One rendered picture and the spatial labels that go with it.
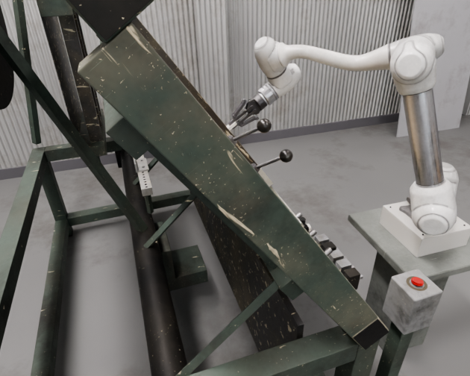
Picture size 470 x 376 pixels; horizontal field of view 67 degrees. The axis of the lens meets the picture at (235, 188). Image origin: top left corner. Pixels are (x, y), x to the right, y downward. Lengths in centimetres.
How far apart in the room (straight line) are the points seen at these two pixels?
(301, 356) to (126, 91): 101
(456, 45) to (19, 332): 517
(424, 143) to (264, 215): 86
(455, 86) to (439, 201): 393
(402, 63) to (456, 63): 399
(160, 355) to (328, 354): 58
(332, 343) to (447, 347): 128
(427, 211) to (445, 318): 124
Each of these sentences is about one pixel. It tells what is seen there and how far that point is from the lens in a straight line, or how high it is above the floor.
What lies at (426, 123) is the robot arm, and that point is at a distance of 148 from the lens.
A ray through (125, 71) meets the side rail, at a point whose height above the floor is 175.
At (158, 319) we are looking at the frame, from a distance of 151.
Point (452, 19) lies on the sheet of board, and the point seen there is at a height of 133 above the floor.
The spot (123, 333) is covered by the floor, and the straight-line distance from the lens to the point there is 246.
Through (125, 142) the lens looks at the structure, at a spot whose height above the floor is 161.
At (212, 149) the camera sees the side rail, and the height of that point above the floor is 159.
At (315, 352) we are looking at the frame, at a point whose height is 79.
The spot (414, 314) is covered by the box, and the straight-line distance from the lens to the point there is 143.
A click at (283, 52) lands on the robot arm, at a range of 161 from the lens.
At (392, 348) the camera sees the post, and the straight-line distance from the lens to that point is 165.
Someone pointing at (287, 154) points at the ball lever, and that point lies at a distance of 100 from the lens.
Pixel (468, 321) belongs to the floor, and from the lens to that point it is 274.
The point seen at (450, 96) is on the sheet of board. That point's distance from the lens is 541.
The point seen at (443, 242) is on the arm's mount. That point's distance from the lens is 188.
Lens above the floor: 188
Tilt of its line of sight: 31 degrees down
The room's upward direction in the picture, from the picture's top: 2 degrees counter-clockwise
